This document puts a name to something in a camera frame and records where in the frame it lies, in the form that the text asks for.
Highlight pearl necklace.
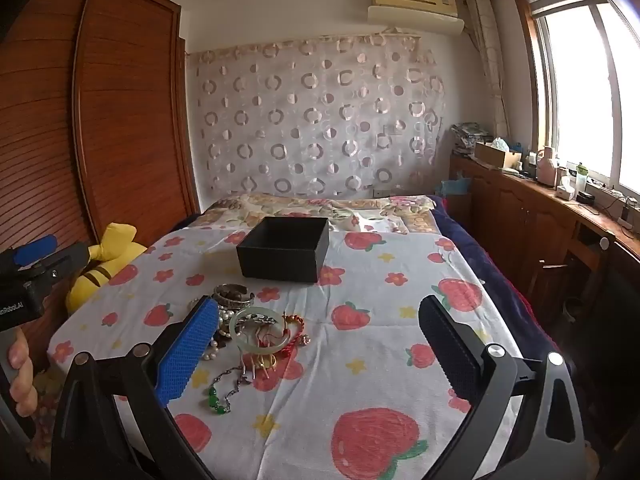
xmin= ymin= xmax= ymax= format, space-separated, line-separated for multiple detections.
xmin=202 ymin=309 xmax=236 ymax=362

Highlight teal bag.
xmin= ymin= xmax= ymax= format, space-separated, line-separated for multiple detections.
xmin=440 ymin=177 xmax=473 ymax=197

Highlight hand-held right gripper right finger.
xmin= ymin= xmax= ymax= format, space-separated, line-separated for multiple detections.
xmin=417 ymin=295 xmax=587 ymax=480

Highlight gold earrings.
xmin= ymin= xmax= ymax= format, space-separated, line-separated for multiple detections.
xmin=240 ymin=352 xmax=281 ymax=379

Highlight yellow plush toy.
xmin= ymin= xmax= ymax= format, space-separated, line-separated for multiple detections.
xmin=66 ymin=222 xmax=148 ymax=314

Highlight window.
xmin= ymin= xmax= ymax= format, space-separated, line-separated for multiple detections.
xmin=512 ymin=0 xmax=640 ymax=201

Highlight black square box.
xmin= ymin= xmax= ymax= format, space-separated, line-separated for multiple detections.
xmin=236 ymin=216 xmax=330 ymax=284

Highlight long wooden cabinet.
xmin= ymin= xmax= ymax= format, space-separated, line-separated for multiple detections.
xmin=448 ymin=152 xmax=640 ymax=411

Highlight silver bracelet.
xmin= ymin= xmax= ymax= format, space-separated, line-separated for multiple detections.
xmin=213 ymin=285 xmax=254 ymax=312

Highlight strawberry print bed sheet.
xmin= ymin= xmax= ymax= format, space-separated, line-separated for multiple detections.
xmin=46 ymin=227 xmax=531 ymax=480

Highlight pearl bracelet on bed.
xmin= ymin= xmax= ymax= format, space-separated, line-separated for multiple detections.
xmin=230 ymin=306 xmax=292 ymax=352

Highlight cardboard box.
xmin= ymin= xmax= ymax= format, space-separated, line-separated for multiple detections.
xmin=473 ymin=141 xmax=523 ymax=170

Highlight wall air conditioner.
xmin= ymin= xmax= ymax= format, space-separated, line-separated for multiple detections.
xmin=367 ymin=0 xmax=465 ymax=37

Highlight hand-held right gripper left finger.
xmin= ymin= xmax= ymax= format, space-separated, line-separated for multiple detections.
xmin=50 ymin=295 xmax=221 ymax=480

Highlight floral quilt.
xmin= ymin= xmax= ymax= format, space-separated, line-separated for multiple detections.
xmin=192 ymin=193 xmax=443 ymax=235

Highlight window curtain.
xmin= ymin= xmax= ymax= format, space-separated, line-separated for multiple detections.
xmin=465 ymin=0 xmax=511 ymax=138

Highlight pink kettle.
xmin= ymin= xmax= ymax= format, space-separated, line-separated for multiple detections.
xmin=531 ymin=146 xmax=557 ymax=188

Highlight red string bracelet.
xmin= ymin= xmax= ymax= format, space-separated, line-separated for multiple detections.
xmin=279 ymin=312 xmax=314 ymax=359

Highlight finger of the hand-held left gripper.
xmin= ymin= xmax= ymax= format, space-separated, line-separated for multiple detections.
xmin=46 ymin=241 xmax=92 ymax=282
xmin=13 ymin=234 xmax=59 ymax=267

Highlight person's left hand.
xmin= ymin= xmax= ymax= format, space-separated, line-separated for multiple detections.
xmin=8 ymin=327 xmax=40 ymax=419

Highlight dark blue blanket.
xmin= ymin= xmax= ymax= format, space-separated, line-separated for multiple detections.
xmin=427 ymin=195 xmax=553 ymax=361

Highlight dark metal chain necklace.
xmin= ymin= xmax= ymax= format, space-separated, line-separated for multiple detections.
xmin=202 ymin=365 xmax=252 ymax=416

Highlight stack of newspapers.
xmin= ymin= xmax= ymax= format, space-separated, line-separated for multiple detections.
xmin=450 ymin=121 xmax=493 ymax=155

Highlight brown wooden wardrobe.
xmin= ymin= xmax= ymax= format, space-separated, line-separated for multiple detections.
xmin=0 ymin=0 xmax=202 ymax=361

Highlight circle pattern wall curtain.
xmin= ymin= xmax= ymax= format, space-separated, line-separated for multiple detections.
xmin=186 ymin=31 xmax=446 ymax=200

